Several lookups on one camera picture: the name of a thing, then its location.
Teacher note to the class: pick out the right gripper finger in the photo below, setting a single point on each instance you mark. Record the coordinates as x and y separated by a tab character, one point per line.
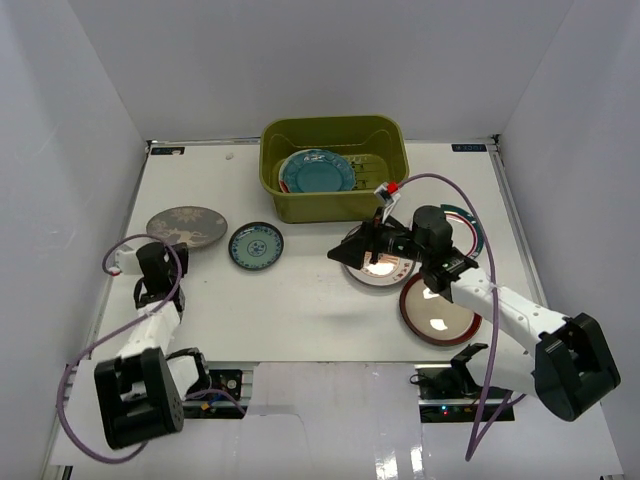
352	250
374	229

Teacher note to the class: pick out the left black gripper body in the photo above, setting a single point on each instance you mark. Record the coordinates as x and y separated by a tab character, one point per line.
157	295

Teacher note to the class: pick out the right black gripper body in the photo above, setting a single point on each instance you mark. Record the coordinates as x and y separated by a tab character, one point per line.
400	243

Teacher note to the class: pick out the grey deer snowflake plate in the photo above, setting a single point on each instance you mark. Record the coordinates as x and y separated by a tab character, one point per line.
197	227

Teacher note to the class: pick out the teal scalloped plate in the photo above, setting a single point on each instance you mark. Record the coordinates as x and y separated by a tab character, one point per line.
317	171

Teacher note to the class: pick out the red and teal floral plate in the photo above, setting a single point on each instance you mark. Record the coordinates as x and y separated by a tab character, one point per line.
282	185

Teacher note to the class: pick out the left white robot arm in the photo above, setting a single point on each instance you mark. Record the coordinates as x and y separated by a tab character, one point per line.
140	391

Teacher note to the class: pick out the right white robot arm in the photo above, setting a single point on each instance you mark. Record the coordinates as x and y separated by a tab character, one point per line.
566	362

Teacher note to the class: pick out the olive green plastic bin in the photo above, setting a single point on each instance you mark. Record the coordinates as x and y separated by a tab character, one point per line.
373	145

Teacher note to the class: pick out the white plate green rim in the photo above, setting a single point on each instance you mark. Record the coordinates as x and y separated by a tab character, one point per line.
467	236

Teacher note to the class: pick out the white orange sunburst plate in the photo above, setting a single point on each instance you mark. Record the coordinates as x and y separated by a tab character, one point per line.
389	271

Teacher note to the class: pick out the beige plate dark red rim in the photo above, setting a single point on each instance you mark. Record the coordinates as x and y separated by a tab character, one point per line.
433	319

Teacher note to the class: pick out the small blue patterned plate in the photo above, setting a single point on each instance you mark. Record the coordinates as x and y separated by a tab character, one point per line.
256	246

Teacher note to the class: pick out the right table corner label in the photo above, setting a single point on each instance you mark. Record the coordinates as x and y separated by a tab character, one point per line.
468	147

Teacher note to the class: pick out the table corner label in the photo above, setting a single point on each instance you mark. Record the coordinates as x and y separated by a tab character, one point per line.
167	151
468	147

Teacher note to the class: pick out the left table corner label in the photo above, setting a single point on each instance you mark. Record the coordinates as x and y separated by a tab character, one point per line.
167	151

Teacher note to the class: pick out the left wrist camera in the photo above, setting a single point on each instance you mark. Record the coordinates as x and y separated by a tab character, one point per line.
125	263

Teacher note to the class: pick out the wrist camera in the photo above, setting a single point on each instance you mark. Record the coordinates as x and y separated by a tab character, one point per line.
125	263
389	195

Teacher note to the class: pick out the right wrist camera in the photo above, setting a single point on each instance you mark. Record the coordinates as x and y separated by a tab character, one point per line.
389	195

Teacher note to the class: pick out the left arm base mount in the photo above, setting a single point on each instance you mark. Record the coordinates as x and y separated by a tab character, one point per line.
224	396

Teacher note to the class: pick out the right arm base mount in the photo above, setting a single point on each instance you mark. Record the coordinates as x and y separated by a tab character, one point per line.
442	397

